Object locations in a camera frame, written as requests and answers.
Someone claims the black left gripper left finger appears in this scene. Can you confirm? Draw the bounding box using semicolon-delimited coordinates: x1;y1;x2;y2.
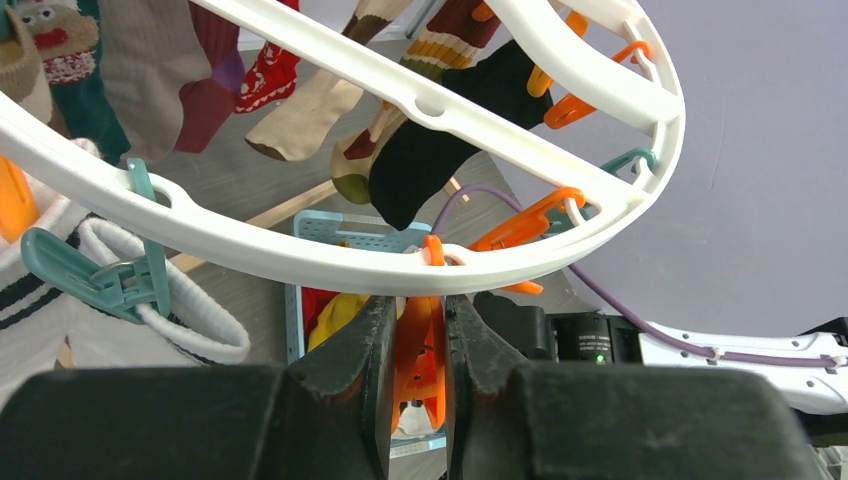
1;297;395;479

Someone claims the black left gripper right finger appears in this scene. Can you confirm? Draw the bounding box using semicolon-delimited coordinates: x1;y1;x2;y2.
445;295;821;479

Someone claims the orange hanger clip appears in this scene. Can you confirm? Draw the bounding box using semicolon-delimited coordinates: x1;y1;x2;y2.
390;235;448;435
466;186;588;296

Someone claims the white round clip hanger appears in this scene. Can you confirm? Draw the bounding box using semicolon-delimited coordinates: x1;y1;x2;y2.
1;1;685;297

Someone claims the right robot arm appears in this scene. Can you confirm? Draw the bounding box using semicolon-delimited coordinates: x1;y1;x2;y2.
473;292;847;446

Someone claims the orange open hanger clip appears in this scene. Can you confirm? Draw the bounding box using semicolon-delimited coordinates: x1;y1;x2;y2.
466;186;588;296

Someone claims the teal hanger clip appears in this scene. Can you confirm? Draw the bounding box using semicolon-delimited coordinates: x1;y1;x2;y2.
1;173;171;329

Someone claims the yellow sock in basket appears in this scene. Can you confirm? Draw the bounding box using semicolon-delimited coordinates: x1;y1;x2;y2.
307;293;370;351

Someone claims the red sock in basket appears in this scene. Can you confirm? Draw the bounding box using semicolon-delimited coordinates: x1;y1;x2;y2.
301;287;338;340

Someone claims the light blue sock basket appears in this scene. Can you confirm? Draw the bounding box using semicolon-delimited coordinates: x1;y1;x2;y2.
284;209;448;460

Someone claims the black hanging sock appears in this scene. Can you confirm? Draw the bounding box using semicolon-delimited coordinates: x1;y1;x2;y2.
367;39;554;232

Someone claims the white black-striped sock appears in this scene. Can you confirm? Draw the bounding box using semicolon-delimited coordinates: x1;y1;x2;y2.
1;173;252;410

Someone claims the beige hanging sock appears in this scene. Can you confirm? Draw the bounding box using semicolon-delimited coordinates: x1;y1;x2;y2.
245;0;415;163

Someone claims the red patterned hanging sock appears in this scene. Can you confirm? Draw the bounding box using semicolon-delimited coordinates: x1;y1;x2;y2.
234;41;300;114

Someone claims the maroon grey hanging sock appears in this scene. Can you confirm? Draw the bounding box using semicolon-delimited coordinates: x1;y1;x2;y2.
98;0;244;162

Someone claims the brown striped hanging sock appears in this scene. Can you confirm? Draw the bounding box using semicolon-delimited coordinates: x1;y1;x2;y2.
331;0;500;205

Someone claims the green monkey face sock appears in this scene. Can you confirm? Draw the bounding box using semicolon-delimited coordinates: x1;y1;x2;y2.
1;1;130;165

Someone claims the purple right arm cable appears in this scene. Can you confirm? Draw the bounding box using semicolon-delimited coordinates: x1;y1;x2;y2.
430;183;848;370

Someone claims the wooden clothes rack frame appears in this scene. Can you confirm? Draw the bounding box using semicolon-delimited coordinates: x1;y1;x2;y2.
57;177;470;368

